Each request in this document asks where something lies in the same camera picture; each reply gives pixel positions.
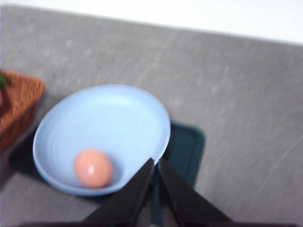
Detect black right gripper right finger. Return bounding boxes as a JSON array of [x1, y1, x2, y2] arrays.
[[158, 158, 233, 224]]

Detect brown egg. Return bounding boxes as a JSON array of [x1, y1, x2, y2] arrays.
[[74, 148, 113, 189]]

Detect light blue plate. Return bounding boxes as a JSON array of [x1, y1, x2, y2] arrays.
[[33, 85, 171, 196]]

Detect brown wicker basket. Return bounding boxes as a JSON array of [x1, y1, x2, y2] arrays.
[[0, 70, 45, 153]]

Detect dark green rectangular tray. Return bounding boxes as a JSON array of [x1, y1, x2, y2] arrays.
[[10, 121, 205, 224]]

